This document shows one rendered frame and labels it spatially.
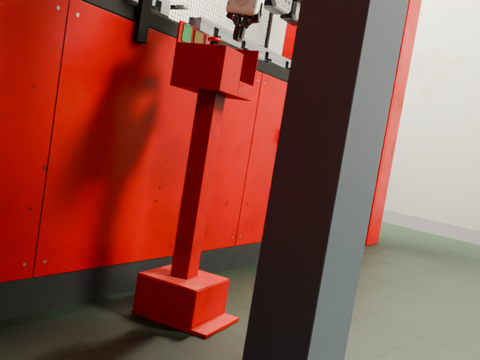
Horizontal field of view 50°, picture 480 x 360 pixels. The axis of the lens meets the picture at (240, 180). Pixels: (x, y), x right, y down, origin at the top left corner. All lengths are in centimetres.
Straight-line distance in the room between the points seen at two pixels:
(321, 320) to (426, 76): 405
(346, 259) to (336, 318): 14
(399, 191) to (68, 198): 393
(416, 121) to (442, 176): 56
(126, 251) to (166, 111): 46
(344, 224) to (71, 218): 75
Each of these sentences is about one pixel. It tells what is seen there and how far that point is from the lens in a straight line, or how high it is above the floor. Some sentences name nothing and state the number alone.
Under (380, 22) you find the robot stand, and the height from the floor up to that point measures 84.
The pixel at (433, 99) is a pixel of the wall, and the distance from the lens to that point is 501.
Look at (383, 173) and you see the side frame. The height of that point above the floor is 48.
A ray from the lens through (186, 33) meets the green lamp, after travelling 151.
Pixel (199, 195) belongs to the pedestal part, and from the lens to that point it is 148.
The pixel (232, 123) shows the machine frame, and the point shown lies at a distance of 200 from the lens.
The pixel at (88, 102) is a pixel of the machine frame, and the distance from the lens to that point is 147.
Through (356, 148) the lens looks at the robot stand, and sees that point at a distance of 117.
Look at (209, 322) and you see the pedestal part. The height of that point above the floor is 1.
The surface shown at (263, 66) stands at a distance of 216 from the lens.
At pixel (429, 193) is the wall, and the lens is 493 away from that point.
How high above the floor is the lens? 54
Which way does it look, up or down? 4 degrees down
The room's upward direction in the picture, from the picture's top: 9 degrees clockwise
